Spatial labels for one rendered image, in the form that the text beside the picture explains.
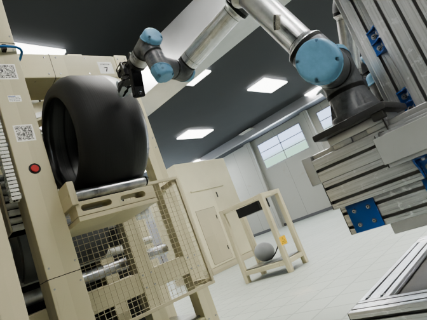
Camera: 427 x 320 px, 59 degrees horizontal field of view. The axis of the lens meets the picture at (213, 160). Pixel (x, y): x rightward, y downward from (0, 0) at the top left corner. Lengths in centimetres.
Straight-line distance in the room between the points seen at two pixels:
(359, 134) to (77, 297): 117
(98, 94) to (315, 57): 96
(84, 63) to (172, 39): 326
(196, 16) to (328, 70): 428
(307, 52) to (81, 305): 121
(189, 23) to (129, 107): 371
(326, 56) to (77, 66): 158
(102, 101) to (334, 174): 99
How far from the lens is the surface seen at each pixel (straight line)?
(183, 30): 538
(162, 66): 140
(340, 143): 118
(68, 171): 212
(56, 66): 229
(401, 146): 101
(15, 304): 89
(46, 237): 163
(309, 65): 108
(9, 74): 188
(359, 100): 118
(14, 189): 167
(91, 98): 167
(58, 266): 162
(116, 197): 164
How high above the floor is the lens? 54
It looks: 11 degrees up
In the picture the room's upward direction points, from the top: 21 degrees counter-clockwise
